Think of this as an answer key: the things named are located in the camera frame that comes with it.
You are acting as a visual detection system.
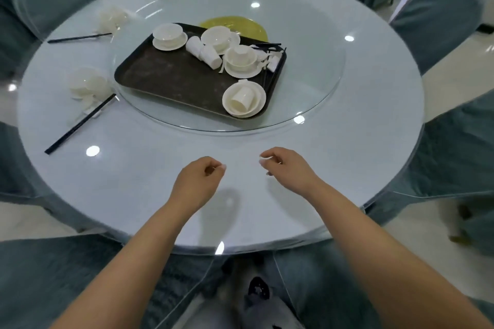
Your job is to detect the person's right hand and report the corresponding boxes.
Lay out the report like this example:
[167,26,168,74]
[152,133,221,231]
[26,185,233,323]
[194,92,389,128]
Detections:
[259,147,323,200]

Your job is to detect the person's left hand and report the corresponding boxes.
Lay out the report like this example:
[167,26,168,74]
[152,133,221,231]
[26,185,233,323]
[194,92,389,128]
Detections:
[168,156,227,212]

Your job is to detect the heap of small white pieces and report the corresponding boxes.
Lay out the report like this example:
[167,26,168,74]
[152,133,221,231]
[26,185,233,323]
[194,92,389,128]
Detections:
[251,44,285,73]

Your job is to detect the black tray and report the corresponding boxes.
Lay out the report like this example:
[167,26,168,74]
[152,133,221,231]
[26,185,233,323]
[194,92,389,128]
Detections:
[114,23,288,120]

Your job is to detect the cluster of white cups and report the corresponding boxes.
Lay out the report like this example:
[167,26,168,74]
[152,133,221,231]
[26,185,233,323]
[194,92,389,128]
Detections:
[185,35,223,70]

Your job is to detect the bunch of black chopsticks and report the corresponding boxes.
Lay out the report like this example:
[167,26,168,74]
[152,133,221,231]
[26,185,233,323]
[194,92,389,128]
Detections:
[251,42,288,71]

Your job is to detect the person's left forearm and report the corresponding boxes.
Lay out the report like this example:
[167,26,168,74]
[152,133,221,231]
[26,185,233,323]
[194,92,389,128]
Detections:
[50,197,196,329]

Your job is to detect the person's right forearm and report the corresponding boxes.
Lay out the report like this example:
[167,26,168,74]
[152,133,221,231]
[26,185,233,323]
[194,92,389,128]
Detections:
[305,182,494,329]

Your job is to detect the white round table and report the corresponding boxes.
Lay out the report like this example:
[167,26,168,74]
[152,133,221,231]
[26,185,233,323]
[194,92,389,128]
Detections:
[16,0,425,256]

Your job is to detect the glass lazy susan turntable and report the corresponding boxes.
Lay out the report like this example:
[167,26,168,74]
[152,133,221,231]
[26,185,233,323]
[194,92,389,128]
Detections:
[112,0,347,134]

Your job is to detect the person's black shoe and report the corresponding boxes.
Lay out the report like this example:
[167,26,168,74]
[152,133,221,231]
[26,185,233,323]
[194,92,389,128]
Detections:
[246,277,271,299]

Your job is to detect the gold turntable base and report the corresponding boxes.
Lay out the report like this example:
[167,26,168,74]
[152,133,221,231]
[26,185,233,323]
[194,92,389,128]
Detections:
[199,15,268,43]

